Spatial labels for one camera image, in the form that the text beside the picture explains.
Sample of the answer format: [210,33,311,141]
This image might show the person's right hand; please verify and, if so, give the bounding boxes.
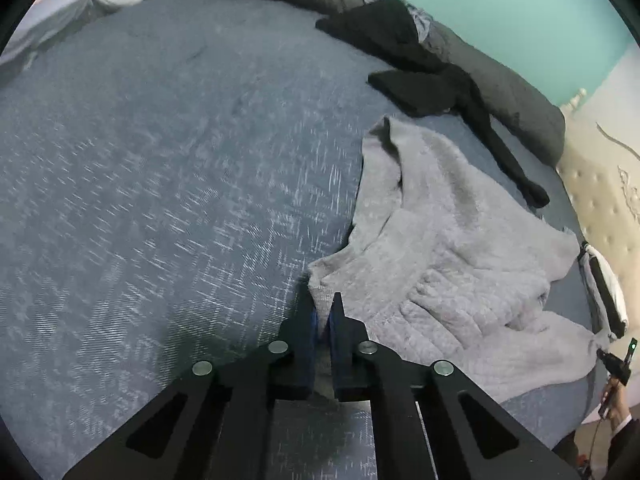
[607,385,632,423]

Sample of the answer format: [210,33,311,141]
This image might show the crumpled blue-grey cloth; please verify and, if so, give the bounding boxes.
[357,0,433,43]

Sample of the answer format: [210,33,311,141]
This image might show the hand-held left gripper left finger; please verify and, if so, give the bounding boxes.
[62,285,321,480]

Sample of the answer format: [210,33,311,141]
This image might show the light grey bed sheet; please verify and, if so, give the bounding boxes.
[0,0,166,68]

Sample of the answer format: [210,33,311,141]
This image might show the black tights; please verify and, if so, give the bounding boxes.
[316,0,551,208]

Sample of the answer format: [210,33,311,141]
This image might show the grey sweater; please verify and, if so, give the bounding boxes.
[306,115,608,403]

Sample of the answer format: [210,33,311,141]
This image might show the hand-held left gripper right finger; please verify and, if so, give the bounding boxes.
[327,292,581,480]

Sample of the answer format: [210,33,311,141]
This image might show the cream bed headboard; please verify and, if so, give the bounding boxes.
[557,87,640,341]

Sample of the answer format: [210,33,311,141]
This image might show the person's right forearm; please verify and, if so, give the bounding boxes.
[607,412,640,480]

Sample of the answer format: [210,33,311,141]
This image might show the white folded garment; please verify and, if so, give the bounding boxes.
[580,244,629,336]

